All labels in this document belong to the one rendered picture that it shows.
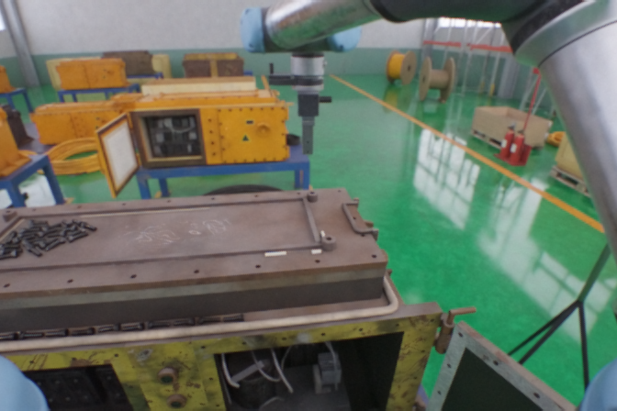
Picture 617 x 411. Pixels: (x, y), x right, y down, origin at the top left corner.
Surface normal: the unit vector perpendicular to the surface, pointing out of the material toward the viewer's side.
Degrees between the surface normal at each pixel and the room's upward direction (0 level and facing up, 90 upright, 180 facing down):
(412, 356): 90
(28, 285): 0
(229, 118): 90
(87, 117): 90
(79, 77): 90
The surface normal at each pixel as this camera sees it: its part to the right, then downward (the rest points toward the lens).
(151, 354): 0.15, 0.48
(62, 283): 0.00, -0.88
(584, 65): -0.79, 0.19
